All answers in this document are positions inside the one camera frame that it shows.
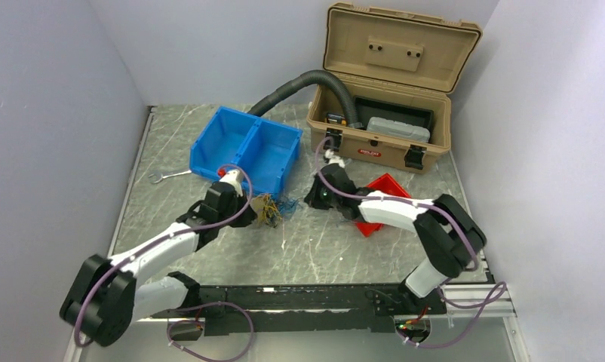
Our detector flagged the black tray in case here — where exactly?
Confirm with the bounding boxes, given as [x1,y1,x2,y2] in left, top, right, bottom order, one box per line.
[354,96,435,131]

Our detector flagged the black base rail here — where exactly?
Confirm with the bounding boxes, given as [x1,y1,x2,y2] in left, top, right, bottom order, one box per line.
[154,283,447,336]

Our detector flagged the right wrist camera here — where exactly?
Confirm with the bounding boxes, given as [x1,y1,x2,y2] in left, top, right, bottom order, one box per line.
[323,149,345,169]

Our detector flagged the tan tool case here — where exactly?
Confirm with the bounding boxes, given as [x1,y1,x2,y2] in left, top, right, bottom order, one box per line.
[307,2,483,174]

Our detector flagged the grey corrugated hose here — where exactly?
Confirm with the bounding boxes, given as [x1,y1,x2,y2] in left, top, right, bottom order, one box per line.
[247,69,361,130]

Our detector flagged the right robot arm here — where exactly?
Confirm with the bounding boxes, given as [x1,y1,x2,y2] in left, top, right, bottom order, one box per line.
[304,164,487,313]

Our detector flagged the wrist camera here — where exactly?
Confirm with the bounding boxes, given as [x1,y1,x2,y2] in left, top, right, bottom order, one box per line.
[218,168,244,195]
[323,149,345,169]

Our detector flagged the grey plastic organiser box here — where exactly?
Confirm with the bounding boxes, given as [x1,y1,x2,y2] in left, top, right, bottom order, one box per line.
[367,117,431,143]

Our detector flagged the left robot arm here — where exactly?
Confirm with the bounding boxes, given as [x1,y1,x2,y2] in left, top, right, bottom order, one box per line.
[60,177,255,347]

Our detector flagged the silver wrench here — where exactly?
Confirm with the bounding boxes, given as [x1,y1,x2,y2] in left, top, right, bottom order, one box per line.
[147,168,191,184]

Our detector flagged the red storage bin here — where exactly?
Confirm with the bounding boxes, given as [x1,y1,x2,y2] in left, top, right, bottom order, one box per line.
[355,173,413,238]

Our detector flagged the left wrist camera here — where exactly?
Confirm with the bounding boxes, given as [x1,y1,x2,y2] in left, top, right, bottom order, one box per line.
[218,168,244,195]

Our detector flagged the blue double storage bin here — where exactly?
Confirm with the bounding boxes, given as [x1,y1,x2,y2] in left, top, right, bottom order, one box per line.
[189,106,303,198]

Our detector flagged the yellow black device in case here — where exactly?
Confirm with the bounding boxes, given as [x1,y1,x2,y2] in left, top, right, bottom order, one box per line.
[325,113,347,126]

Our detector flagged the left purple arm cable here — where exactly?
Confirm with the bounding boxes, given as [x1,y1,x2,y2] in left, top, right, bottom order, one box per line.
[72,164,256,362]

